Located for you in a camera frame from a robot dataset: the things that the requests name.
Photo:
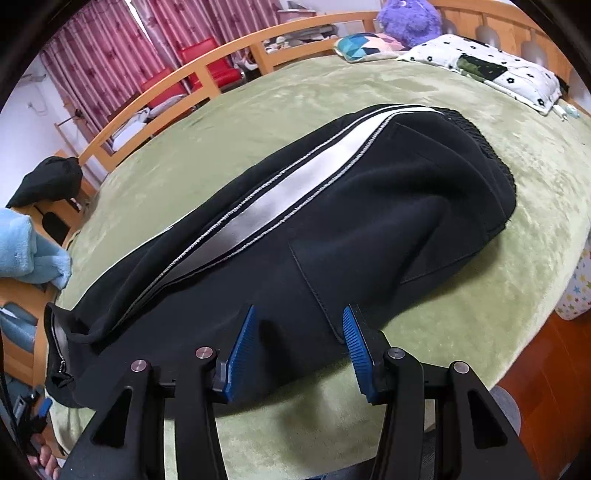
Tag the red chair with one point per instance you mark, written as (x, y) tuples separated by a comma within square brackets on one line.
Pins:
[(157, 81), (198, 50)]

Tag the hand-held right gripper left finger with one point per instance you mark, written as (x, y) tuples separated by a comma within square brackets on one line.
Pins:
[(242, 350)]

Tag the geometric print pillow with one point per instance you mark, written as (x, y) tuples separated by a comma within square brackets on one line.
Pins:
[(364, 46)]

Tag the black pants with white stripe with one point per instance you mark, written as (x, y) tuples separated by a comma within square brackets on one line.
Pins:
[(369, 207)]

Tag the star print cloth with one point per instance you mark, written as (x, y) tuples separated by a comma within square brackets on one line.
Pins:
[(577, 290)]

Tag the black cloth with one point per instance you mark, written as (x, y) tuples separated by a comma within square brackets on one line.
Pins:
[(46, 182)]

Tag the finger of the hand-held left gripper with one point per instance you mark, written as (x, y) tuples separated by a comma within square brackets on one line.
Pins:
[(44, 407)]

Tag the white floral pillow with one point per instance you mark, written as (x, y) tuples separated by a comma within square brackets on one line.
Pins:
[(521, 78)]

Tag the light blue fleece blanket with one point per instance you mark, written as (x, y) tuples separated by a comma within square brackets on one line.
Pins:
[(27, 249)]

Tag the green fleece blanket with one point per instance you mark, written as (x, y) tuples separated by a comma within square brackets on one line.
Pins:
[(461, 327)]

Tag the red patterned curtain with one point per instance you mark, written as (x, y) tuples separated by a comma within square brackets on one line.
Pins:
[(115, 41)]

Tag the purple plush toy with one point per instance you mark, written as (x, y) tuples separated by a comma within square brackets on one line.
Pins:
[(411, 23)]

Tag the person's left hand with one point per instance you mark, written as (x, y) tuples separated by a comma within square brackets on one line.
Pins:
[(45, 464)]

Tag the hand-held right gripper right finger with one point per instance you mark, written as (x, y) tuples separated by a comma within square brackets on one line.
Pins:
[(358, 350)]

